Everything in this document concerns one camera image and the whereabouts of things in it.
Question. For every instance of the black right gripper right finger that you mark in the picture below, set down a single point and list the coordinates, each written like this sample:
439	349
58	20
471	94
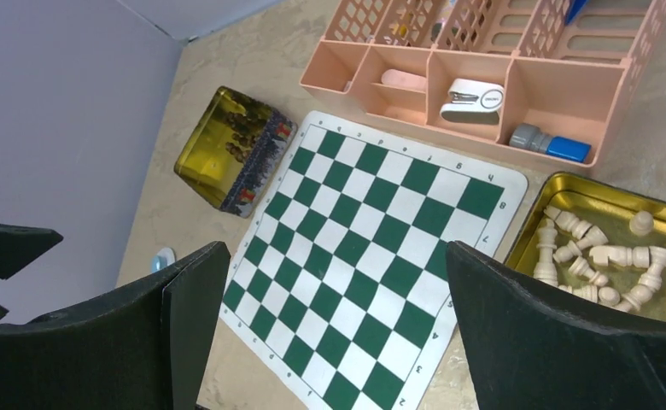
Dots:
532	346

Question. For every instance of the white blue round disc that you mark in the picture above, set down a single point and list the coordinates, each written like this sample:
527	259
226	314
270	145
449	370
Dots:
163	258

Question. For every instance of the pink desk organizer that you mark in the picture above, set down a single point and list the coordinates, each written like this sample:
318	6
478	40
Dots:
571	77

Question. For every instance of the green white chess board mat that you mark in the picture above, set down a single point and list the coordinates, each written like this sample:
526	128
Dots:
340	284

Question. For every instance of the pink eraser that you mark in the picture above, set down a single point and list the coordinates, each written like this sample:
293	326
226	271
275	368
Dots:
404	80

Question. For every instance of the blue grey stamp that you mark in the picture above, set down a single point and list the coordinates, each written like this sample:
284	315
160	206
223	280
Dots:
532	138

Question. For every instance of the gold tin with dark pieces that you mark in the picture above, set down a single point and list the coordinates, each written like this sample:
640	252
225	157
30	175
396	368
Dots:
235	147

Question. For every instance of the white chess knight piece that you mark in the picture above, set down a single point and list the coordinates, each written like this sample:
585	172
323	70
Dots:
605	255

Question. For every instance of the white chess king piece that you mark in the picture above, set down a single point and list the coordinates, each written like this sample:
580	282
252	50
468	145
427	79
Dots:
545	269

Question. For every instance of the gold tin with white pieces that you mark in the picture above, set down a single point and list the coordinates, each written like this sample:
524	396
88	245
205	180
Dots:
587	213

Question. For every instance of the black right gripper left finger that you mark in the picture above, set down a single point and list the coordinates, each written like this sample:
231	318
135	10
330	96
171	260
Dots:
144	345

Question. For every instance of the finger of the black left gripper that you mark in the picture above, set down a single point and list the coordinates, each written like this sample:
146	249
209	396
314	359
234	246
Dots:
21	245

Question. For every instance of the white stapler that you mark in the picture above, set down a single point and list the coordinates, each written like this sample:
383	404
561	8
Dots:
474	102

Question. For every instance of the white chess pawn upright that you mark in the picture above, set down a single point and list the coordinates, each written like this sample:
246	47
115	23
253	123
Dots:
641	224

